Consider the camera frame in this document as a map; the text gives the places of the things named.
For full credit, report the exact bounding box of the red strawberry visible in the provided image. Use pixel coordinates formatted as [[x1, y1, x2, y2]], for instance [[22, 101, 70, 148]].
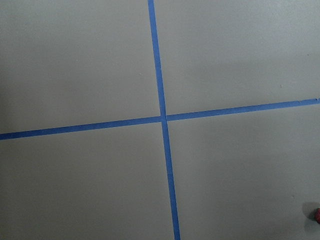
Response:
[[314, 208, 320, 224]]

